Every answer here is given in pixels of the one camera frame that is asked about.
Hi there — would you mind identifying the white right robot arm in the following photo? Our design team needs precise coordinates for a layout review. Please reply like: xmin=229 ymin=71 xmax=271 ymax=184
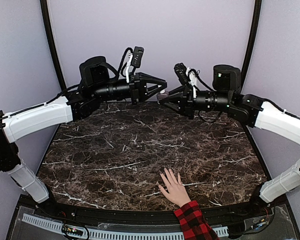
xmin=157 ymin=63 xmax=300 ymax=217

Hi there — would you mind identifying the red plaid sleeve forearm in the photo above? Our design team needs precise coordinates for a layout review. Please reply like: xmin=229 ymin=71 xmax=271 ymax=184
xmin=173 ymin=200 xmax=220 ymax=240

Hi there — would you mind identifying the black left frame post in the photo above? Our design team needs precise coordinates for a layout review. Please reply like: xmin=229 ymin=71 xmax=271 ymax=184
xmin=39 ymin=0 xmax=67 ymax=90

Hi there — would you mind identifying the purple nail polish bottle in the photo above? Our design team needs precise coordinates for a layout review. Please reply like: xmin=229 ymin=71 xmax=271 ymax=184
xmin=156 ymin=91 xmax=169 ymax=102

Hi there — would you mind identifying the black right frame post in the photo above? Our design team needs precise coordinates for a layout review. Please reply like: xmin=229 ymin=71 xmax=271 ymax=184
xmin=241 ymin=0 xmax=262 ymax=81

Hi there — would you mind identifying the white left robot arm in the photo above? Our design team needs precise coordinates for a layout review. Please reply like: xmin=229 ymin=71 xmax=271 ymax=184
xmin=0 ymin=56 xmax=167 ymax=218

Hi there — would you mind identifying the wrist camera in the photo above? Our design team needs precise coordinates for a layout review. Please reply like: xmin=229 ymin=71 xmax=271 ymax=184
xmin=117 ymin=46 xmax=144 ymax=83
xmin=174 ymin=62 xmax=200 ymax=99

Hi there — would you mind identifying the grey slotted cable duct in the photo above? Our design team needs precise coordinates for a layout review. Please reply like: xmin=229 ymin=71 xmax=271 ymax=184
xmin=21 ymin=213 xmax=230 ymax=240

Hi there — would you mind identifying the black frame post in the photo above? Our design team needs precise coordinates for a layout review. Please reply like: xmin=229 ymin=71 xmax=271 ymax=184
xmin=39 ymin=0 xmax=67 ymax=90
xmin=241 ymin=0 xmax=262 ymax=81

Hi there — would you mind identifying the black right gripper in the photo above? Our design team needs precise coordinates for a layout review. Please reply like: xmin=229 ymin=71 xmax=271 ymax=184
xmin=159 ymin=84 xmax=232 ymax=120

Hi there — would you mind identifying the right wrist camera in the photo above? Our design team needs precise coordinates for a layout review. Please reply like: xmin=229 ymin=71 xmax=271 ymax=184
xmin=174 ymin=62 xmax=200 ymax=99

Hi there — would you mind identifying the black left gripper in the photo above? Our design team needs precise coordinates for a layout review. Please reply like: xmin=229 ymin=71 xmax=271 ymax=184
xmin=93 ymin=71 xmax=169 ymax=106

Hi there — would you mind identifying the person's bare hand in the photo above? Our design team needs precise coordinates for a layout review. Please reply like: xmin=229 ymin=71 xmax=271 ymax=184
xmin=158 ymin=168 xmax=192 ymax=208

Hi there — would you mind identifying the small green circuit board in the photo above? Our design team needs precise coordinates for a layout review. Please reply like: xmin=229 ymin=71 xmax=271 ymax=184
xmin=61 ymin=224 xmax=88 ymax=239

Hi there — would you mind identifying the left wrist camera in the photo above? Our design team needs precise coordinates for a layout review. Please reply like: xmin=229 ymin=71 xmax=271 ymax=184
xmin=117 ymin=46 xmax=144 ymax=83

